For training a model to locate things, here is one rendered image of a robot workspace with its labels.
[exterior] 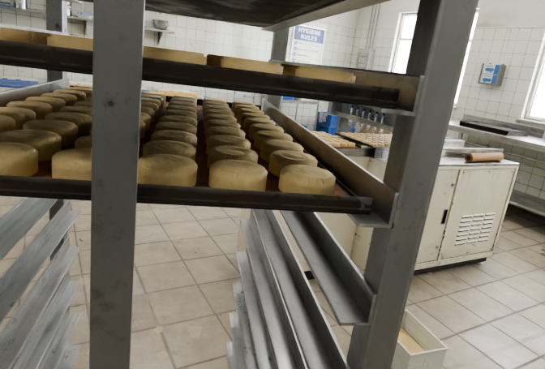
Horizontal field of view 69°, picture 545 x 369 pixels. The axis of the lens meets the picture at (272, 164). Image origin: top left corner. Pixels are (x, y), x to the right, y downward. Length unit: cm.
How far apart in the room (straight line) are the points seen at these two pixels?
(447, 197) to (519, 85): 302
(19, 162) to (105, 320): 14
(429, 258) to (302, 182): 272
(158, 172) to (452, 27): 24
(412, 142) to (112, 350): 28
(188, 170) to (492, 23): 582
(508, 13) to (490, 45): 40
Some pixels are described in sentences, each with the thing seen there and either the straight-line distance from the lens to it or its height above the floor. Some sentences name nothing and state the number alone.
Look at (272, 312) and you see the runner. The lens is 67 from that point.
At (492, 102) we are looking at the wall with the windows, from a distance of 585.
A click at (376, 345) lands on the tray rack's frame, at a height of 111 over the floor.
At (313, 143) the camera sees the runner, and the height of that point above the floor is 124.
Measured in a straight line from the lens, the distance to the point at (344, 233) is 265.
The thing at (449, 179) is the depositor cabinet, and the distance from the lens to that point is 287.
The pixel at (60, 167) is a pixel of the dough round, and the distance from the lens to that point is 34.
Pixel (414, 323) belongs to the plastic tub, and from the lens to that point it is 231.
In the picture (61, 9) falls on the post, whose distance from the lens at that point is 92.
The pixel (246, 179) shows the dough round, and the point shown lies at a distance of 32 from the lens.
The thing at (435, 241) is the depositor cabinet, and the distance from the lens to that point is 300.
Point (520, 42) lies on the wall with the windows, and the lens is 581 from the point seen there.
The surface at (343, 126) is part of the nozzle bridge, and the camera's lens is 300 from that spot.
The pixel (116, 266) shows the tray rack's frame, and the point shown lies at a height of 117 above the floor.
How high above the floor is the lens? 133
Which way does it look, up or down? 14 degrees down
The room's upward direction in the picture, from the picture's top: 7 degrees clockwise
